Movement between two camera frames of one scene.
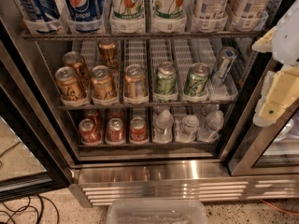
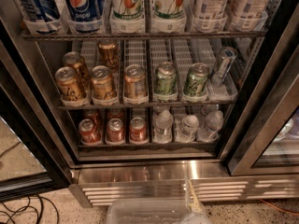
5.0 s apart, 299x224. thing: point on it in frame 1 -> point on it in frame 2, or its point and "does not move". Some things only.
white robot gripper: (287, 41) -> (194, 200)
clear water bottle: (185, 129) does not move
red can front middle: (115, 131) does not move
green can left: (166, 79) does not move
